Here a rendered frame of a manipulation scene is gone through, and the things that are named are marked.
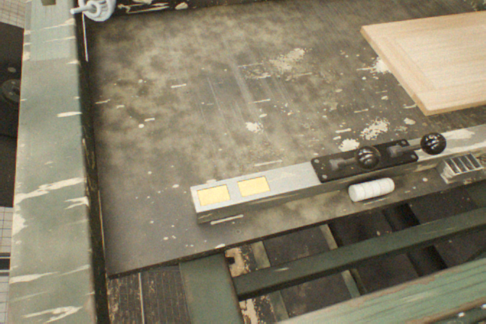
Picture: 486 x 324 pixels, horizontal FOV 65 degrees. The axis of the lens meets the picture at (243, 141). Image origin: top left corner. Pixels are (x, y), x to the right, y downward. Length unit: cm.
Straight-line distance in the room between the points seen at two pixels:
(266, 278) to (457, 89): 62
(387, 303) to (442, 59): 67
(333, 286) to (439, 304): 194
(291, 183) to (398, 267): 170
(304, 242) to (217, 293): 206
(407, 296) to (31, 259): 51
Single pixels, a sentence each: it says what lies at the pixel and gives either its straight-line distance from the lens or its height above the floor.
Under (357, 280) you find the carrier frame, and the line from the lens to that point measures 234.
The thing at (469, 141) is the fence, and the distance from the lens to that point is 88.
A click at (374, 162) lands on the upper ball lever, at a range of 60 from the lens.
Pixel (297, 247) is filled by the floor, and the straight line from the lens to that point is 274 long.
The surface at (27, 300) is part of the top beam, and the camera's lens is 56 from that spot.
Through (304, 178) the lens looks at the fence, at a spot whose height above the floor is 154.
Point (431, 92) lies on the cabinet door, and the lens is 98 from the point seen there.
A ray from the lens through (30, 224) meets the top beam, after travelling 60.
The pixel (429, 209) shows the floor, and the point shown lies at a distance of 225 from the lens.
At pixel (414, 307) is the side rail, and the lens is 64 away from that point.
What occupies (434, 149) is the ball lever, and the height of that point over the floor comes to 145.
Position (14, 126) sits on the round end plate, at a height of 186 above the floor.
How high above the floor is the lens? 205
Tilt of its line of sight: 39 degrees down
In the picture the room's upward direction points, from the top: 77 degrees counter-clockwise
